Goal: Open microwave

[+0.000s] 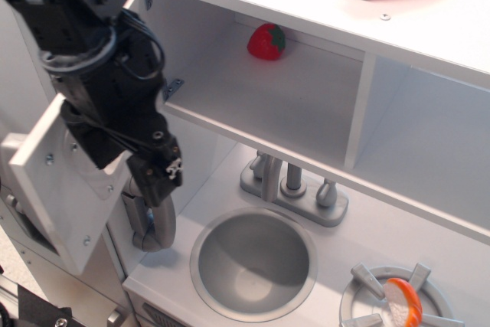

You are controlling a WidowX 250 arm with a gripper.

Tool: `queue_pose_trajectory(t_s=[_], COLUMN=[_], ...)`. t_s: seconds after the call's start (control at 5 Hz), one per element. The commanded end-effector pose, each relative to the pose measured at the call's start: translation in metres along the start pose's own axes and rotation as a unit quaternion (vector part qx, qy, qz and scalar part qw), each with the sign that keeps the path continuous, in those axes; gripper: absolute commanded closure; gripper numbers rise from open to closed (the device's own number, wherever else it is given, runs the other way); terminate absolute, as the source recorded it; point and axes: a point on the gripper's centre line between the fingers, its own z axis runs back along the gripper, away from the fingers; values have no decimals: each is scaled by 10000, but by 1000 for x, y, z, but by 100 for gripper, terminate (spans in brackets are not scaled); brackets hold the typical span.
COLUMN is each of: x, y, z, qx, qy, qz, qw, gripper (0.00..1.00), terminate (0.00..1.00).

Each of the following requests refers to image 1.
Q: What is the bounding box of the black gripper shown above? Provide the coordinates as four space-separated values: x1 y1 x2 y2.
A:
51 54 183 208

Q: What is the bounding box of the white toy microwave door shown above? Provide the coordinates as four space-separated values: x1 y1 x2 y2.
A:
1 94 129 275

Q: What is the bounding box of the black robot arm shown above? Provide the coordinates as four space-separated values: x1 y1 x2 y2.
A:
6 0 182 208

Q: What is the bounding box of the grey fridge dispenser panel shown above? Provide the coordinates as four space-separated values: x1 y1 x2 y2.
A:
1 185 57 255

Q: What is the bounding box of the grey round toy sink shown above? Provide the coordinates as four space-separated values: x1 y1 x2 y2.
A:
190 208 318 322

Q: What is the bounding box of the red toy strawberry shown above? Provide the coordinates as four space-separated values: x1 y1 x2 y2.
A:
247 23 286 60

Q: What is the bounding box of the grey toy faucet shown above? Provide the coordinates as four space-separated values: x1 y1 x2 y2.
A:
240 151 349 227

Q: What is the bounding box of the white toy kitchen cabinet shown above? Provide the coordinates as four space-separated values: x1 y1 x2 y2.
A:
0 0 490 327

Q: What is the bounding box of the grey toy stove burner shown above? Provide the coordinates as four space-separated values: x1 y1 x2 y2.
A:
339 263 465 326

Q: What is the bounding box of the orange salmon sushi toy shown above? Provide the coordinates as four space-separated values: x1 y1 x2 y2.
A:
383 278 423 327

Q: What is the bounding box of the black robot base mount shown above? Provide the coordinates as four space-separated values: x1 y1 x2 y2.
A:
1 275 73 326

